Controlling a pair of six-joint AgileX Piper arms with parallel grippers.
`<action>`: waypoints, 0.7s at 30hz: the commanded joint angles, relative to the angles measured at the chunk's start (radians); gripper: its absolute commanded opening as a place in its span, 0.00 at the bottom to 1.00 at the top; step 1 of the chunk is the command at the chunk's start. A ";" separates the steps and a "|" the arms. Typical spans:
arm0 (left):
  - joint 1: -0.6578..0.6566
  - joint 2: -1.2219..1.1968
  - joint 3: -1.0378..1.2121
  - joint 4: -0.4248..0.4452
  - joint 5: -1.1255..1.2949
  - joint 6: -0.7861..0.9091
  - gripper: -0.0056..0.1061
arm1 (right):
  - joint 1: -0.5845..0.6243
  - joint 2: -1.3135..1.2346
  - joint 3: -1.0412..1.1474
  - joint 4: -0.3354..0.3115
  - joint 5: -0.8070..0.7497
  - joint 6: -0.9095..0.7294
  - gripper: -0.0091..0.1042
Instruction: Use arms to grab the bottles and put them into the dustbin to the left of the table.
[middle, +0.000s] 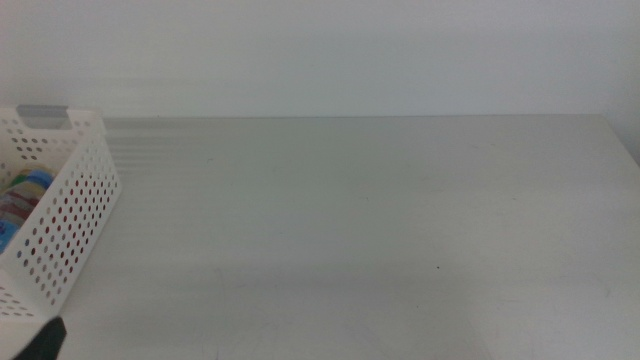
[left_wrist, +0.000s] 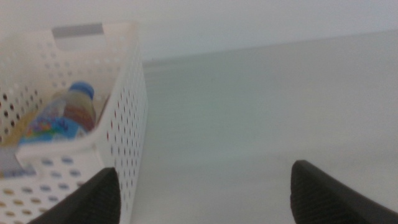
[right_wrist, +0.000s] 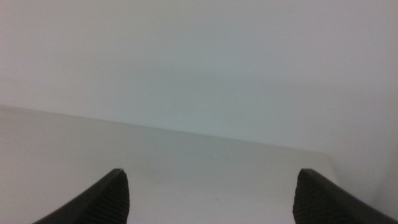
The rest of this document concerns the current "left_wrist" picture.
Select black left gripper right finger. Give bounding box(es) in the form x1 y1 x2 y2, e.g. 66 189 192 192
290 159 398 224

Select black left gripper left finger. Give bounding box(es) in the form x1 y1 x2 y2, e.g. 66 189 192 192
26 167 121 224

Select clear water bottle blue cap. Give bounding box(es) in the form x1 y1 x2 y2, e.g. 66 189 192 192
17 81 97 178

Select white perforated plastic basket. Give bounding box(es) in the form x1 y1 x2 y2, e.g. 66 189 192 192
0 21 149 224

